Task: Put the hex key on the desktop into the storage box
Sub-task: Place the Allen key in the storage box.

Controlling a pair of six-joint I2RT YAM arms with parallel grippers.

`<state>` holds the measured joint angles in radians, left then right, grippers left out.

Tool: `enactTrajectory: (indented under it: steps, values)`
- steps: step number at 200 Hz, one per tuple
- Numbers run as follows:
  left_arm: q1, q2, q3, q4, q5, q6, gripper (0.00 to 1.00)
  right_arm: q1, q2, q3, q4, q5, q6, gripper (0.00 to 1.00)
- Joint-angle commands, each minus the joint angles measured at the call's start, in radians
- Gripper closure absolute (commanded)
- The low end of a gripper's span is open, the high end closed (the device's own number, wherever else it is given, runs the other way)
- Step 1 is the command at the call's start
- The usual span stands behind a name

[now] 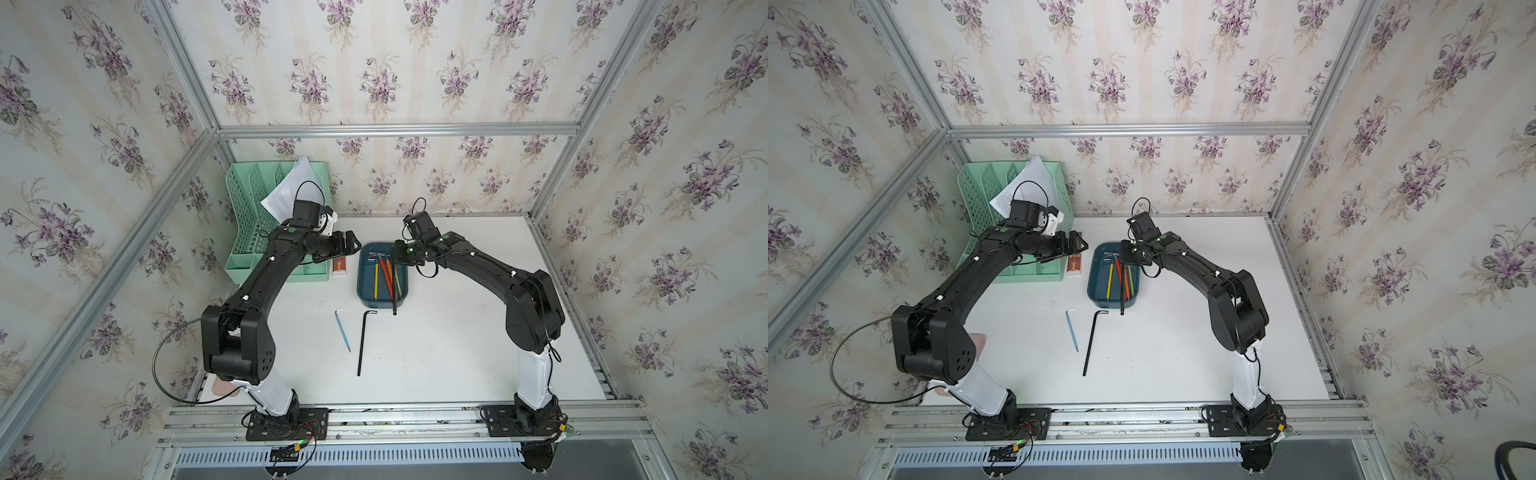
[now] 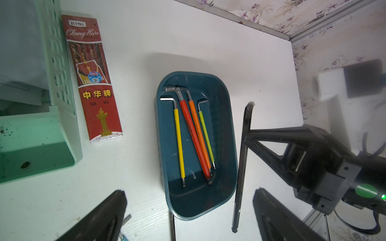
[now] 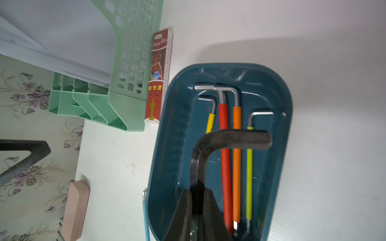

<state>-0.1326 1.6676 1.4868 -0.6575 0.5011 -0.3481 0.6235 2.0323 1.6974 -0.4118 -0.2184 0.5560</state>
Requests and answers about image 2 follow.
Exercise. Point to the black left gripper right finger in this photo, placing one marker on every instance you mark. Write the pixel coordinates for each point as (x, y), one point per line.
(277, 223)

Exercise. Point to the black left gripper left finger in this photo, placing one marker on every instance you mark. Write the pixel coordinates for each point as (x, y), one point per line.
(103, 223)

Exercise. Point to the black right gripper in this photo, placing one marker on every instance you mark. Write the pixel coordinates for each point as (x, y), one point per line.
(318, 167)

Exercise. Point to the thin black hex key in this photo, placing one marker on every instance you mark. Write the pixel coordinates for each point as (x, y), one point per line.
(172, 226)

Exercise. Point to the teal plastic storage box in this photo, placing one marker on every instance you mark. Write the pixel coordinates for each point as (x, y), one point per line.
(197, 198)

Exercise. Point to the lime green hex key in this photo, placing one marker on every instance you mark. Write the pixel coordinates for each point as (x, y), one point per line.
(206, 132)

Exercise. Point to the orange hex key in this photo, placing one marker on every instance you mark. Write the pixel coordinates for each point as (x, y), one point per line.
(198, 128)

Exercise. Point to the red hex key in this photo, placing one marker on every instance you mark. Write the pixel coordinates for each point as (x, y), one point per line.
(192, 131)

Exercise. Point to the yellow hex key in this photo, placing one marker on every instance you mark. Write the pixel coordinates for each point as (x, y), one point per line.
(179, 138)

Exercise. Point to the long black hex key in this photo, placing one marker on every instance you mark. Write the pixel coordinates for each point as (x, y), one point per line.
(242, 166)

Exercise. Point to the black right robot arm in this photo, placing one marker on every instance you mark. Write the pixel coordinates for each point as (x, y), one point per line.
(368, 189)

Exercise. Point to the green mesh file organizer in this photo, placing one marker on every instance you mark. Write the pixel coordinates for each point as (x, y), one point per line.
(39, 127)

